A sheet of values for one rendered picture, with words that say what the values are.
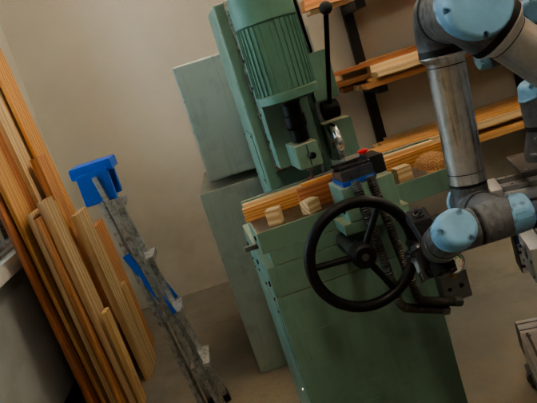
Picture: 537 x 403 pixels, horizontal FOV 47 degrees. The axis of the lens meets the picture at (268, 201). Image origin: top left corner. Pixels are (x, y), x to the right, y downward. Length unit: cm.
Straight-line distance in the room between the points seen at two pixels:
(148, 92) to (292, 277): 259
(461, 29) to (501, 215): 34
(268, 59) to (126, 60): 248
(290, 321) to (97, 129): 268
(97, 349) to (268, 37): 176
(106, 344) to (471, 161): 209
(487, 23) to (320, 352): 101
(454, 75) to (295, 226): 61
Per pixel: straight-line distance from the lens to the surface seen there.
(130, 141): 411
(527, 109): 190
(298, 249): 165
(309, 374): 178
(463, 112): 128
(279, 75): 168
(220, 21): 193
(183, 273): 426
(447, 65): 126
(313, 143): 173
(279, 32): 168
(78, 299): 292
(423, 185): 172
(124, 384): 306
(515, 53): 117
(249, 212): 177
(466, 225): 116
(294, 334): 172
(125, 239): 238
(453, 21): 110
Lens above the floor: 131
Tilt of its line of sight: 12 degrees down
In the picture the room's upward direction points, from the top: 18 degrees counter-clockwise
